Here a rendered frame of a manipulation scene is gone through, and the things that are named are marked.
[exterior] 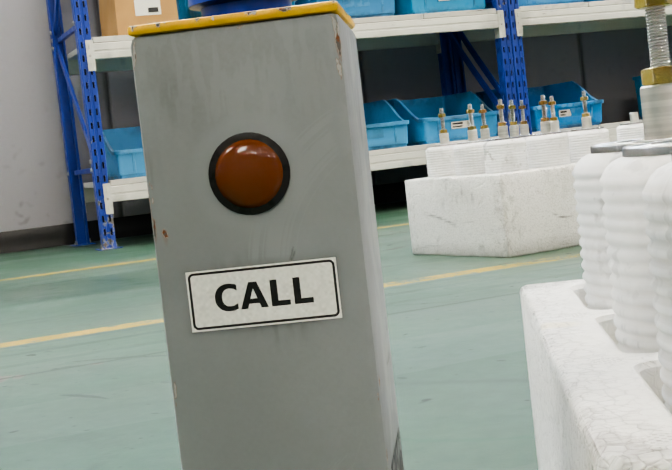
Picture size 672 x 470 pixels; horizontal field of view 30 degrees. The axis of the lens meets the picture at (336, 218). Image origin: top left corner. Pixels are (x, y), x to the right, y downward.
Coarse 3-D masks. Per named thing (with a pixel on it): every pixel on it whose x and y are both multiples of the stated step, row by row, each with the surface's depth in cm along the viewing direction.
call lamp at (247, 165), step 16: (240, 144) 41; (256, 144) 41; (224, 160) 41; (240, 160) 41; (256, 160) 41; (272, 160) 41; (224, 176) 41; (240, 176) 41; (256, 176) 41; (272, 176) 41; (224, 192) 41; (240, 192) 41; (256, 192) 41; (272, 192) 41
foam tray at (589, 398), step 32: (544, 288) 68; (576, 288) 67; (544, 320) 56; (576, 320) 55; (608, 320) 56; (544, 352) 52; (576, 352) 48; (608, 352) 47; (544, 384) 55; (576, 384) 42; (608, 384) 41; (640, 384) 41; (544, 416) 58; (576, 416) 38; (608, 416) 37; (640, 416) 36; (544, 448) 61; (576, 448) 40; (608, 448) 33; (640, 448) 33
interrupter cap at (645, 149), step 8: (640, 144) 52; (648, 144) 53; (656, 144) 48; (664, 144) 48; (624, 152) 50; (632, 152) 49; (640, 152) 49; (648, 152) 48; (656, 152) 48; (664, 152) 48
